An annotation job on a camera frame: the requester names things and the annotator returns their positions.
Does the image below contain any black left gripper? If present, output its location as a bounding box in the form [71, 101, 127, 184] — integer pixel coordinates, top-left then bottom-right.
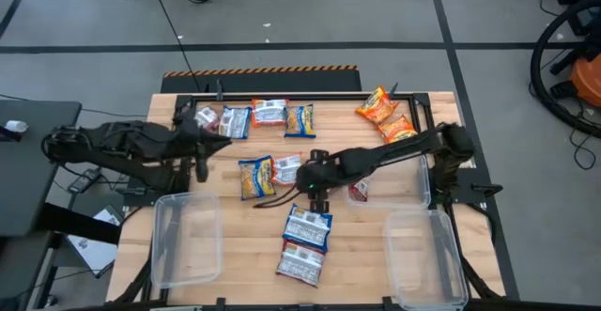
[177, 117, 233, 184]

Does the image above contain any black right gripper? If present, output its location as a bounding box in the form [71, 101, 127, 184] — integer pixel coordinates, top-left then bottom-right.
[296, 148, 347, 212]

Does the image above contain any orange Maruchan ramen packet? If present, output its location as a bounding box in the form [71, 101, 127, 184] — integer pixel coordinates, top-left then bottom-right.
[377, 114, 419, 145]
[251, 98, 290, 129]
[270, 152, 304, 187]
[355, 85, 400, 125]

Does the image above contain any red Maruchan ramen packet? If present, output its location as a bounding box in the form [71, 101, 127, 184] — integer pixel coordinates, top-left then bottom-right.
[348, 179, 370, 203]
[194, 106, 221, 132]
[275, 239, 327, 288]

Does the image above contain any blue Maruchan ramen packet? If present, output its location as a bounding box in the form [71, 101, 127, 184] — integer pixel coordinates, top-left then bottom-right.
[219, 105, 254, 140]
[282, 203, 333, 253]
[238, 154, 277, 201]
[284, 103, 317, 139]

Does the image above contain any clear bin with paper label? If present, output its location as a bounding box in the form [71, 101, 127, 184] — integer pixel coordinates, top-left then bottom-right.
[346, 154, 432, 210]

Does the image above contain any clear plastic bin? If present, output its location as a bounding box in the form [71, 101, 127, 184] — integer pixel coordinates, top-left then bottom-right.
[150, 191, 224, 289]
[382, 209, 470, 311]

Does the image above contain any black hazard-striped floor mat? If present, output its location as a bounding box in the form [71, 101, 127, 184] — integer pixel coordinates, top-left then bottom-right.
[161, 64, 363, 94]

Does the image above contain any black power adapter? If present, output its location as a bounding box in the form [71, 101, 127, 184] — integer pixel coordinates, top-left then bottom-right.
[67, 167, 102, 194]

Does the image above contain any black desk base beam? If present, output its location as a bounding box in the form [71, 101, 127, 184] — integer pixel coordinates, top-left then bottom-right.
[39, 202, 122, 246]

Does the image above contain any white paper booklet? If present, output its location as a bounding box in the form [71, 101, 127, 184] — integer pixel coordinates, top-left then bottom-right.
[67, 207, 119, 275]

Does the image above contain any black desk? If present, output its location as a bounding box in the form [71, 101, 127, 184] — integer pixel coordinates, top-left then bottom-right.
[0, 100, 84, 238]

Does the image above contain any small white bottle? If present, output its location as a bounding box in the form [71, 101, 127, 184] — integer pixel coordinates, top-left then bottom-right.
[4, 119, 29, 134]

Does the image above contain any small dark device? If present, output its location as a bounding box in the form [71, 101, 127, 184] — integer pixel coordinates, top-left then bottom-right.
[0, 126, 23, 143]

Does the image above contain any orange shop vacuum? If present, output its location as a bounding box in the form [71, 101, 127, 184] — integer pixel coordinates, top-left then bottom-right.
[548, 42, 601, 110]
[529, 0, 601, 139]

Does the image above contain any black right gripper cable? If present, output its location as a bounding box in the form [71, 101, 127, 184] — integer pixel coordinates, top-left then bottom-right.
[253, 182, 301, 209]

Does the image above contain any black metal table frame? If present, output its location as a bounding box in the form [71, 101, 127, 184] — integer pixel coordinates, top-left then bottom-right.
[110, 80, 506, 311]

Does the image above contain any long black floor cable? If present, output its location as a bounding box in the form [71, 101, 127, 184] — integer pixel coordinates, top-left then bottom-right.
[147, 0, 204, 94]

